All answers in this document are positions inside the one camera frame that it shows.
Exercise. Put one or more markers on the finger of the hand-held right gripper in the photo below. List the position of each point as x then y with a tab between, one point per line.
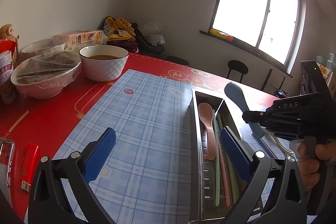
275	129
258	116

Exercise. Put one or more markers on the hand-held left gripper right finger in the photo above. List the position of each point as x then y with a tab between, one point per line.
233	153

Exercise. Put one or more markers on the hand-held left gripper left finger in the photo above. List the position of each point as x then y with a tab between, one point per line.
101	153

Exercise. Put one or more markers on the beige spoon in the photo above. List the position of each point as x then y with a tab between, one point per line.
287	151

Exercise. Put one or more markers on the green chopstick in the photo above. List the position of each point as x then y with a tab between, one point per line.
216	174
233	187

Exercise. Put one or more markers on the pink chopstick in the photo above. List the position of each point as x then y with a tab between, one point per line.
224	182

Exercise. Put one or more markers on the blue spoon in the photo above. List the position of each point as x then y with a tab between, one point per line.
235	92

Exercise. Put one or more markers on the perforated steel utensil tray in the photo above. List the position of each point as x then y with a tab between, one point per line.
206	179

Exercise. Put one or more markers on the pink spoon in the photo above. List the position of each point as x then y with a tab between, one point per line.
206	113

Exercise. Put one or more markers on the person's right hand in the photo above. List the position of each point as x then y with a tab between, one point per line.
309	171

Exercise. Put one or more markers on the black rice cooker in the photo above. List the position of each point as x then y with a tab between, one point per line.
282	93

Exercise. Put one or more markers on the black chair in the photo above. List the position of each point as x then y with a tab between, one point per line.
237	66

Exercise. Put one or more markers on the blue plaid mat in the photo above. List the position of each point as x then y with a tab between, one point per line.
147	121

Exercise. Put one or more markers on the red printed tablecloth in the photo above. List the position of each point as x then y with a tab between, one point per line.
52	119

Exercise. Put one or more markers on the red lighter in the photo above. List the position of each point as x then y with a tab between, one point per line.
30	161

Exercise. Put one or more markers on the white bowl of soup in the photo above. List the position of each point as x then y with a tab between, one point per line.
105	70

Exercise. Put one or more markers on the large plastic-wrapped bowl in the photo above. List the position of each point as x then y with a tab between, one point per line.
44	85

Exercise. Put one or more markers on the yellow toy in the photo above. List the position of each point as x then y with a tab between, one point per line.
219	33

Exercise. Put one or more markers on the shiny metal box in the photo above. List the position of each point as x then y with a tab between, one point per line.
5	161

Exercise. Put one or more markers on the black round stool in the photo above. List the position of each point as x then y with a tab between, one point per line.
177	60

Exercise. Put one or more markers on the maroon garment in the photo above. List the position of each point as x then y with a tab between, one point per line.
123	46

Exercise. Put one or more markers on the dark armchair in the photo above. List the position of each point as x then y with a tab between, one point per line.
152	49

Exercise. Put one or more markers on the packaged snack box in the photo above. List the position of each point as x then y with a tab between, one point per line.
84	37

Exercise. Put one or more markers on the red snack bag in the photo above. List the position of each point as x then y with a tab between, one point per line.
8	77

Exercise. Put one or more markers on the small plastic-wrapped bowl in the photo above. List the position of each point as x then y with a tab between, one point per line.
42	45

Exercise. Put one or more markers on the yellow garment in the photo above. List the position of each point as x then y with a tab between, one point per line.
118	28

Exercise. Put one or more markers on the clear plastic bag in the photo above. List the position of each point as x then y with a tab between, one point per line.
155	35

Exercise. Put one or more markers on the folded dark frame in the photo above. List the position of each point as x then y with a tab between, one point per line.
266	79

